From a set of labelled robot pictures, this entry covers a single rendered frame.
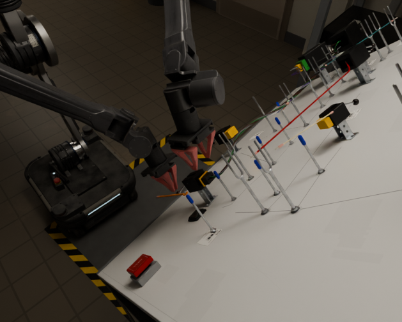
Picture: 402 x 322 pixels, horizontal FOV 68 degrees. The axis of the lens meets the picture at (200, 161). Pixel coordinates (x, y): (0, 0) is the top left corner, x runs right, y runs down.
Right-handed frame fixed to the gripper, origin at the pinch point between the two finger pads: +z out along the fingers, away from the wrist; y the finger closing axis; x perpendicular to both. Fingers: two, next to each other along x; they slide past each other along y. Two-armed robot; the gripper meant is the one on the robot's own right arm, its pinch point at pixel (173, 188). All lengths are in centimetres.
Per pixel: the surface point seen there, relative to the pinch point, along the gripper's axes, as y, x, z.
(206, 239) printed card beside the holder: -14.3, -24.4, 3.2
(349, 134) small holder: 15.6, -46.1, -1.2
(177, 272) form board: -23.3, -23.8, 3.4
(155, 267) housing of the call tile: -23.5, -16.1, 3.7
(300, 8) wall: 299, 82, -19
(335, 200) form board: -6, -50, -1
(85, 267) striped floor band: -14, 109, 45
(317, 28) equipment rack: 92, -15, -15
